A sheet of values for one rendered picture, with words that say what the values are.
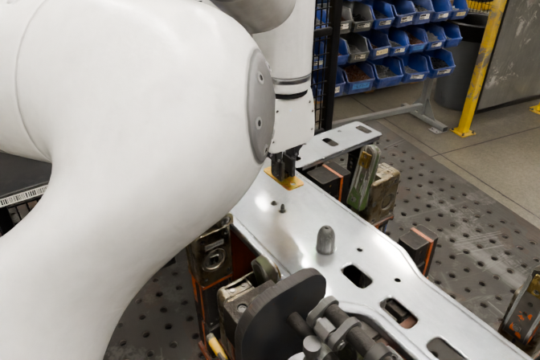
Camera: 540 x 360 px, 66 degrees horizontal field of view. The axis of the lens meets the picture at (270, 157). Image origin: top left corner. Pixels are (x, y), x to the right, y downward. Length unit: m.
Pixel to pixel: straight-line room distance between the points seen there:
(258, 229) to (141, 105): 0.63
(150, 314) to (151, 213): 0.90
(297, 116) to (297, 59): 0.10
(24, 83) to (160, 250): 0.10
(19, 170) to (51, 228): 0.85
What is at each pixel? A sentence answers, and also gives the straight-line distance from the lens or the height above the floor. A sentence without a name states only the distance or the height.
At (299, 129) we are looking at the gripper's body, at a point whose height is 1.19.
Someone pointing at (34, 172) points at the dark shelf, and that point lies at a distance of 1.02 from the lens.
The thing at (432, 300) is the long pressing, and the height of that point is 1.00.
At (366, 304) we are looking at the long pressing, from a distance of 0.68.
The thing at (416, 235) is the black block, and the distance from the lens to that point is 0.84.
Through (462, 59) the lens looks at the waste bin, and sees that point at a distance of 3.76.
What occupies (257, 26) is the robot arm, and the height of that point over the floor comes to 1.40.
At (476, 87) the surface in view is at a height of 0.39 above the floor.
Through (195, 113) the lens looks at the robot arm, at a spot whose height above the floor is 1.45.
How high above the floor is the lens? 1.52
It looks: 31 degrees down
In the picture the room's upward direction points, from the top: straight up
